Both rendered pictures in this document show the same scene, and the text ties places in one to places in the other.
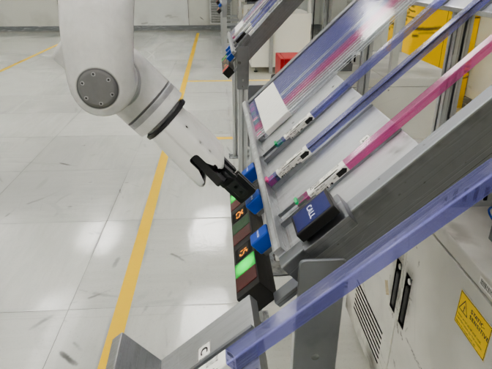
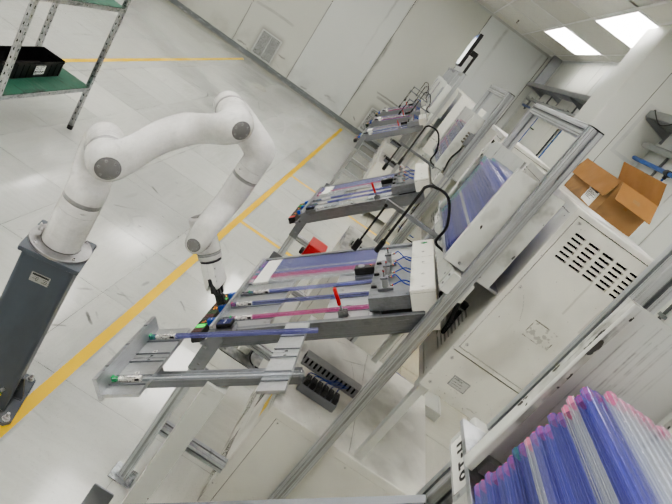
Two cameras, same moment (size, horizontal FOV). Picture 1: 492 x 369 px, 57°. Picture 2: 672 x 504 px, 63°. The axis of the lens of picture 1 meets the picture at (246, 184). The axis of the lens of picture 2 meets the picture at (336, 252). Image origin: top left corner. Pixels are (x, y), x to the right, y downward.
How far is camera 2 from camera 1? 1.36 m
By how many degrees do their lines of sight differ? 4
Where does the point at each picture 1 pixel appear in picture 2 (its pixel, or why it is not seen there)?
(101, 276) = (131, 286)
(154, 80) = (214, 247)
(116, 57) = (204, 241)
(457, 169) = (271, 338)
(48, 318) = (89, 289)
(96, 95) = (191, 246)
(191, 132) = (214, 271)
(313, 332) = (202, 355)
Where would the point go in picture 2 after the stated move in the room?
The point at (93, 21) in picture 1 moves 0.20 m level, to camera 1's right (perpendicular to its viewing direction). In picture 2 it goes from (205, 229) to (254, 265)
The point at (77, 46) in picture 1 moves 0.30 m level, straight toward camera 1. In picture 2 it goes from (196, 231) to (181, 279)
